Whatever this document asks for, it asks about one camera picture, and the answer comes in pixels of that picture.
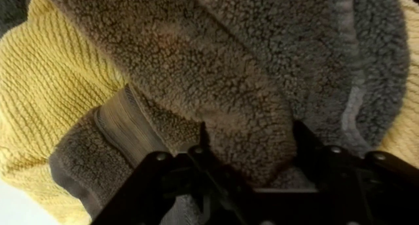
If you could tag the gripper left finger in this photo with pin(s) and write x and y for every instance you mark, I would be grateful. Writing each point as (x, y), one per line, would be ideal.
(154, 189)

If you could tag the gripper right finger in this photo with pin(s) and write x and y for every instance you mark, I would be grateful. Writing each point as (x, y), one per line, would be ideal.
(347, 176)

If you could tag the grey terry cloth towel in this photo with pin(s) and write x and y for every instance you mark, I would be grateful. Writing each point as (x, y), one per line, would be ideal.
(212, 71)

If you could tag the yellow ribbed towel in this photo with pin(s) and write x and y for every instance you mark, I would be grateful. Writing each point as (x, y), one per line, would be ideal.
(45, 94)

